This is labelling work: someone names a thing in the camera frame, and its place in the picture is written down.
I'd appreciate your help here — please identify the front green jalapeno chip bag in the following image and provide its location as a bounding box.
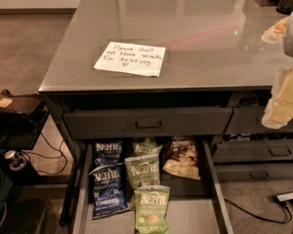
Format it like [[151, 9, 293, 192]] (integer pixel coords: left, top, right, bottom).
[[134, 185, 170, 234]]

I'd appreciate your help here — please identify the black floor cable right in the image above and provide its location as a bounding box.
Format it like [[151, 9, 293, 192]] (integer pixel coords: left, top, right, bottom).
[[224, 198, 293, 234]]

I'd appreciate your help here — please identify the middle right drawer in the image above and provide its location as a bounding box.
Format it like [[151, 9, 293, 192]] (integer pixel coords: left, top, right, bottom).
[[212, 135, 293, 164]]

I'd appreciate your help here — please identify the brown chip bag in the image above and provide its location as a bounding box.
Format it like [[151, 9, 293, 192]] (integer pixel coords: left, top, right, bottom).
[[163, 136, 200, 180]]

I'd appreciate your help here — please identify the top right drawer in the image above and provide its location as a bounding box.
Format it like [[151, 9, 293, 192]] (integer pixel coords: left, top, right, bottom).
[[225, 91, 293, 136]]

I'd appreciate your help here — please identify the green kettle chip bag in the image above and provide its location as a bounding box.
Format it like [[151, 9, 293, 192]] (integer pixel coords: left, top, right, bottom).
[[124, 154, 161, 211], [133, 137, 162, 156]]

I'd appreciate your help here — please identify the top left closed drawer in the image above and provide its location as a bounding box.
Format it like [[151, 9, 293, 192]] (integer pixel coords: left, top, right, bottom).
[[63, 107, 232, 139]]

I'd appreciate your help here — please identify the black floor cable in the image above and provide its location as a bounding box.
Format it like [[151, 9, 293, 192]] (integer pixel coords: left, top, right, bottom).
[[224, 198, 293, 234], [21, 132, 69, 176]]

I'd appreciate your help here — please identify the middle green Kettle chip bag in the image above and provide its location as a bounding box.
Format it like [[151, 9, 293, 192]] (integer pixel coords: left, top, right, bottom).
[[124, 154, 161, 211]]

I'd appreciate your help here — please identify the rear green Kettle chip bag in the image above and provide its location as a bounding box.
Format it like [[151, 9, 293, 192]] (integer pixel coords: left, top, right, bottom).
[[133, 137, 162, 156]]

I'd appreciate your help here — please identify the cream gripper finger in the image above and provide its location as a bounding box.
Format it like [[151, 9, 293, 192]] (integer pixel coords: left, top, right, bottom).
[[262, 100, 293, 130]]

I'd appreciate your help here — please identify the white handwritten paper note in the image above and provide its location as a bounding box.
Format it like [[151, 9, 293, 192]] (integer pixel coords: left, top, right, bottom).
[[94, 42, 166, 77]]

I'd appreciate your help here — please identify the black floor cable left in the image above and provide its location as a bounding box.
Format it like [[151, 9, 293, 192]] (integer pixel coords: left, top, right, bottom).
[[21, 132, 69, 176]]

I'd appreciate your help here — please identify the bottom right drawer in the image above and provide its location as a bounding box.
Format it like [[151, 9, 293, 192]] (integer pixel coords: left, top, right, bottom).
[[215, 163, 293, 180]]

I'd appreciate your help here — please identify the grey power strip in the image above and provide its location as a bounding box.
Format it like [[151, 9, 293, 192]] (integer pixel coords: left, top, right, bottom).
[[274, 192, 293, 202]]

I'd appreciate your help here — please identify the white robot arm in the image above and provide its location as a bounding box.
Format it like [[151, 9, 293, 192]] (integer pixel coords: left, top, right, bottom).
[[261, 11, 293, 129]]

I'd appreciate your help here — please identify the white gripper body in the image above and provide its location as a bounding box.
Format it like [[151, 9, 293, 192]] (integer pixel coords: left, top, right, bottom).
[[272, 66, 293, 110]]

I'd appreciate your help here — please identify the round plate with food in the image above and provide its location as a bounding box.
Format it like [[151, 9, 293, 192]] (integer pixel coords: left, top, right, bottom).
[[261, 17, 289, 44]]

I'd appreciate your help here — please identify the blue kettle chip bag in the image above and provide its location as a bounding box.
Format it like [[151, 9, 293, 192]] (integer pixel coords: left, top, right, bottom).
[[89, 163, 128, 219], [93, 141, 122, 166]]

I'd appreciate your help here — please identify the round silver knob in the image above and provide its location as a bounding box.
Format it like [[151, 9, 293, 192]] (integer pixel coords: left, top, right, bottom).
[[4, 150, 27, 172]]

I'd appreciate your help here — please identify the grey metal drawer cabinet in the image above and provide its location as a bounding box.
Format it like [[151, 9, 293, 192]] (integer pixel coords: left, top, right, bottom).
[[37, 0, 293, 227]]

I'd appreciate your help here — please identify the open middle drawer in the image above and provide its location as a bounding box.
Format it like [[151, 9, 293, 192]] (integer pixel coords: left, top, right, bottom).
[[72, 140, 233, 234]]

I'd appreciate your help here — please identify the black tray stand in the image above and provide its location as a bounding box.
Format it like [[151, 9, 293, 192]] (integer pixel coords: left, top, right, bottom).
[[0, 90, 49, 150]]

